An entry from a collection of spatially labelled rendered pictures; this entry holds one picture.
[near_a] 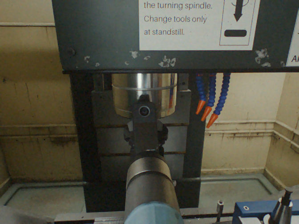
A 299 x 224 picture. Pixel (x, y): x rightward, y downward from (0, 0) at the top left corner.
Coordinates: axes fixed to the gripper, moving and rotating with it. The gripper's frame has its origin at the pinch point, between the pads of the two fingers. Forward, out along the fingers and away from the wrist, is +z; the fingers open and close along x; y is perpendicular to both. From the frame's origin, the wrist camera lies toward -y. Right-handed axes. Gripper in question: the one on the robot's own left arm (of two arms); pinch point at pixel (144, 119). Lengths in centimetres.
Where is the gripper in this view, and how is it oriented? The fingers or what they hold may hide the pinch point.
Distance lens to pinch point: 52.7
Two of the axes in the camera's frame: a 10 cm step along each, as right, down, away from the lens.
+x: 10.0, -0.2, 0.6
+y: 0.0, 9.4, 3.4
